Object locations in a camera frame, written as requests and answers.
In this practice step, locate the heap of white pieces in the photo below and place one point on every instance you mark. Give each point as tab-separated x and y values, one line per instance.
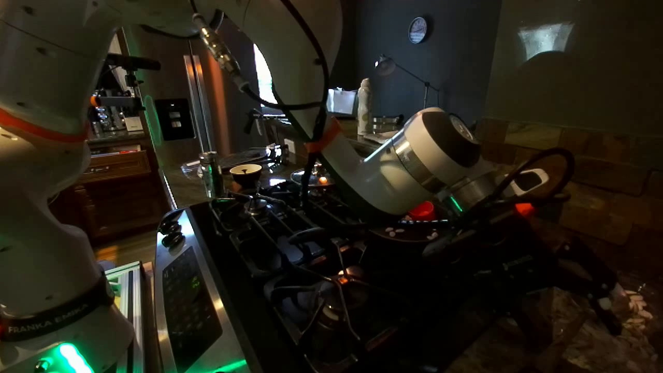
397	231
638	303

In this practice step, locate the bright computer monitor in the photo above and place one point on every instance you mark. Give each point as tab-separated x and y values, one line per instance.
343	100

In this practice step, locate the small red cup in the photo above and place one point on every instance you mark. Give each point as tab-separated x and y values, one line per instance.
423	210

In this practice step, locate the small white box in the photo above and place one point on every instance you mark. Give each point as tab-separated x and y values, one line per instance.
133	123

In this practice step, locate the white spray bottle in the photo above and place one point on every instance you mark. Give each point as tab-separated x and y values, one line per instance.
365	104

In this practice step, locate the bright window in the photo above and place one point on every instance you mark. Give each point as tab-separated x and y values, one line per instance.
264	74

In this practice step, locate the black gas stove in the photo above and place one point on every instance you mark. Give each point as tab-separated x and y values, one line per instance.
262	262

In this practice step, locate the small dark bowl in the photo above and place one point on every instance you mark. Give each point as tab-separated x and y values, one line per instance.
244	171

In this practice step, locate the black camera on tripod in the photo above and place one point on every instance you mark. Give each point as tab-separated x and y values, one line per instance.
130	62

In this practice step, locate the thin black desk lamp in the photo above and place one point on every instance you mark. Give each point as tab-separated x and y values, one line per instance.
384	65

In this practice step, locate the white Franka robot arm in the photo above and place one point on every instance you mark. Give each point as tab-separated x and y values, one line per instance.
42	241

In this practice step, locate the black wall panel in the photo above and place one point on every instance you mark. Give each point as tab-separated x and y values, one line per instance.
172	119

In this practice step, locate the wooden cabinet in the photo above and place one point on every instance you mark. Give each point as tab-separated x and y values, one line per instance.
115	186

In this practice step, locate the round wall clock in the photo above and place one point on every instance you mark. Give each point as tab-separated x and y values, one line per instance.
416	29

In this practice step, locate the metal stand frame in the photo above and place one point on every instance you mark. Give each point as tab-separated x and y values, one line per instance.
126	312

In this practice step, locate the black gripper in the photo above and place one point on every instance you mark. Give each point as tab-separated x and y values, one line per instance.
521	238

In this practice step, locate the glass pot lid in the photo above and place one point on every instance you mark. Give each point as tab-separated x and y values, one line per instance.
303	179

